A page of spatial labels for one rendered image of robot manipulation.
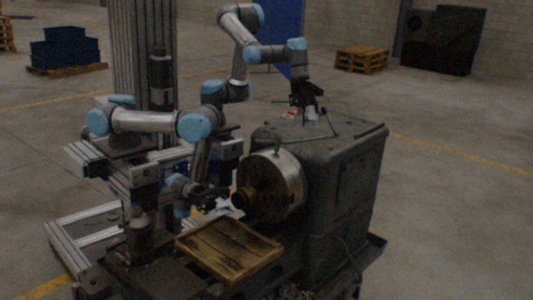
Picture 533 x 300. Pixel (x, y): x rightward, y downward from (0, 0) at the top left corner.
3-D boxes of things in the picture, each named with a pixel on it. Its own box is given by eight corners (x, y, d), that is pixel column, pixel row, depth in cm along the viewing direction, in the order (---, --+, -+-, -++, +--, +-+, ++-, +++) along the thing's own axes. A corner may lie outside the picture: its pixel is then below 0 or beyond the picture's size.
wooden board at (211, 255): (223, 219, 194) (224, 212, 192) (283, 253, 173) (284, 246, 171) (171, 246, 173) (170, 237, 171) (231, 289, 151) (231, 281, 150)
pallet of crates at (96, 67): (82, 62, 854) (77, 22, 824) (108, 68, 818) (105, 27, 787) (26, 72, 758) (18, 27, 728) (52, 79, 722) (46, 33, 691)
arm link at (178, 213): (196, 208, 191) (196, 187, 186) (186, 222, 180) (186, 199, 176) (181, 206, 192) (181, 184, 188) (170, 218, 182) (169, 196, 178)
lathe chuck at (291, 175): (244, 192, 200) (255, 136, 185) (294, 229, 184) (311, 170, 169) (230, 199, 194) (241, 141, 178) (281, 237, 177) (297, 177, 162)
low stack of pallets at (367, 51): (356, 62, 1035) (358, 43, 1018) (388, 67, 990) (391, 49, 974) (332, 68, 941) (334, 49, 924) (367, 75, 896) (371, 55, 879)
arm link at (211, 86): (197, 103, 224) (196, 78, 219) (220, 101, 230) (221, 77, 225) (205, 110, 214) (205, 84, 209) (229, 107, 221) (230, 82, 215)
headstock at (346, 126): (311, 165, 254) (317, 103, 239) (381, 193, 226) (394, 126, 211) (241, 198, 212) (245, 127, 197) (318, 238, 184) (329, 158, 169)
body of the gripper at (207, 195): (206, 217, 164) (186, 205, 171) (222, 208, 170) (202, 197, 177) (206, 199, 161) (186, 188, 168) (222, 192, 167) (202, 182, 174)
